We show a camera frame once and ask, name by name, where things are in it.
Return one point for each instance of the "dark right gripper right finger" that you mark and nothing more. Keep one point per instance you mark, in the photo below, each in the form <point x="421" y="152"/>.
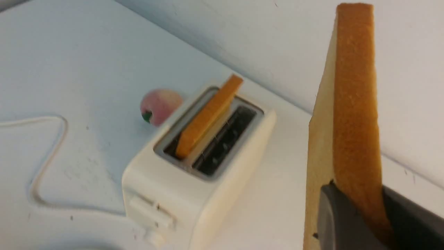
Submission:
<point x="414" y="227"/>

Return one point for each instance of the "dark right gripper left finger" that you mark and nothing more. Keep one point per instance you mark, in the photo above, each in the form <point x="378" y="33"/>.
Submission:
<point x="339" y="224"/>

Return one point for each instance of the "toast slice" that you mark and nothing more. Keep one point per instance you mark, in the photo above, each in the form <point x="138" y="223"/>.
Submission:
<point x="343" y="131"/>
<point x="209" y="114"/>

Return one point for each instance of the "white two-slot toaster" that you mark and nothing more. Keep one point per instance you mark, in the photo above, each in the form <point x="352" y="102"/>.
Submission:
<point x="181" y="203"/>

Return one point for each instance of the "pink peach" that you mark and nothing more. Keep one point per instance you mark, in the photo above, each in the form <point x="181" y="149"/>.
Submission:
<point x="157" y="105"/>

